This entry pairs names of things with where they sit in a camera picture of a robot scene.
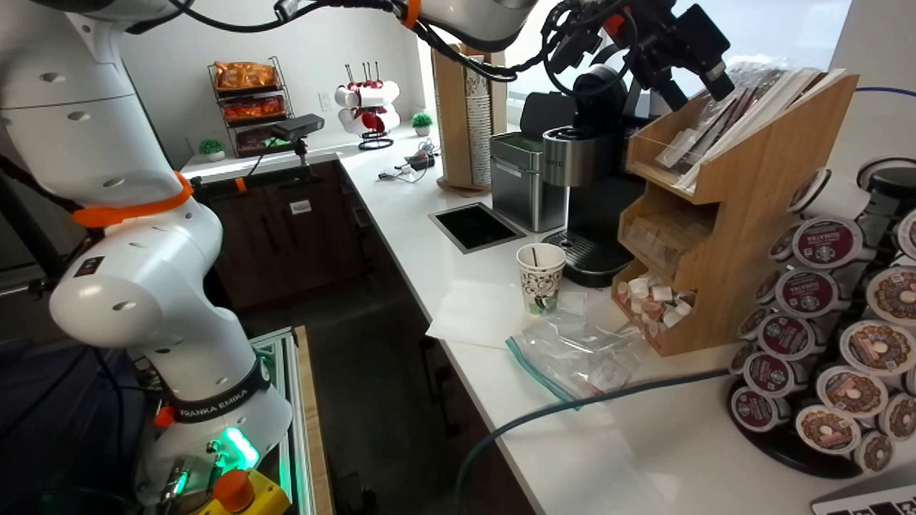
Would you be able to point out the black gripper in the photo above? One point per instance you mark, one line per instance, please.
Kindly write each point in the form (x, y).
(668, 31)

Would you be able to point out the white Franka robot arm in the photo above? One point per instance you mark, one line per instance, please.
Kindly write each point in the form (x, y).
(123, 286)

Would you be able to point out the wooden condiment stand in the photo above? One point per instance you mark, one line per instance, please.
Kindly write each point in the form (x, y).
(754, 189)

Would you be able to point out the black silver coffee machine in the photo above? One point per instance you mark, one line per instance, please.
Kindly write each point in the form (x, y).
(595, 189)

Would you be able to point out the maroon lid coffee pod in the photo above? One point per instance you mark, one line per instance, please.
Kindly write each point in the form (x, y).
(828, 243)
(784, 336)
(768, 372)
(807, 293)
(757, 407)

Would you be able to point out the tall paper cup stack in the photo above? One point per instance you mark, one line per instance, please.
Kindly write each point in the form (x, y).
(476, 123)

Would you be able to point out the printed paper coffee cup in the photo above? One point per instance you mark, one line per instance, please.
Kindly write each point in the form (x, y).
(541, 280)

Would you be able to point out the wooden cup dispenser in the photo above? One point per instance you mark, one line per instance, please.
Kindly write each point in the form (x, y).
(446, 123)

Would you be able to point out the black coffee pod carousel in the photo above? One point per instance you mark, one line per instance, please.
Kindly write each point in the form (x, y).
(830, 324)

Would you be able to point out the brown lid coffee pod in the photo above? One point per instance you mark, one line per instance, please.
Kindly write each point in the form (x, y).
(900, 416)
(850, 390)
(874, 450)
(828, 429)
(894, 294)
(876, 347)

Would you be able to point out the stainless steel lidded bin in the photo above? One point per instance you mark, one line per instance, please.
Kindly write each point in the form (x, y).
(519, 186)

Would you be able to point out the white sugar packet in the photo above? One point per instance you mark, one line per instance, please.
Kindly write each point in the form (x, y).
(681, 310)
(639, 289)
(664, 293)

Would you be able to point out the steel framed counter chute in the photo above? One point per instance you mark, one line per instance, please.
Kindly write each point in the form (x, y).
(472, 226)

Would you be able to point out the green dome ornament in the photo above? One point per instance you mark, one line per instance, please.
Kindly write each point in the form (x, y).
(209, 150)
(422, 120)

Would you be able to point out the small dark gadget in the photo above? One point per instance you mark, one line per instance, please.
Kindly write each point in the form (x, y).
(410, 161)

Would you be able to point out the clear zip plastic bag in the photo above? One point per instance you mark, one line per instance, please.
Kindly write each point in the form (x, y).
(582, 359)

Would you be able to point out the white paper napkin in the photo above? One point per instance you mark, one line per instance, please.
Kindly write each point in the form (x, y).
(472, 316)

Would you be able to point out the red white countertop appliance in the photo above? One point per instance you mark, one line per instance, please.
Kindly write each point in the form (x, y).
(366, 101)

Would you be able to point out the black box device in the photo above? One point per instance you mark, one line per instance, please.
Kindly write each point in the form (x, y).
(276, 133)

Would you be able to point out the dark wooden cabinet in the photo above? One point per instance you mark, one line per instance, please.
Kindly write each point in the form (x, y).
(286, 237)

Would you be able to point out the black white checkerboard sheet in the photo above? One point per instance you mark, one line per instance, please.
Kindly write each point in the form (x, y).
(874, 496)

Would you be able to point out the wood edged robot table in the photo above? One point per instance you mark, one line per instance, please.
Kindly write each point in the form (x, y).
(309, 417)

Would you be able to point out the yellow orange emergency stop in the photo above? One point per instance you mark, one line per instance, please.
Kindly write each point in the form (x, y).
(239, 489)

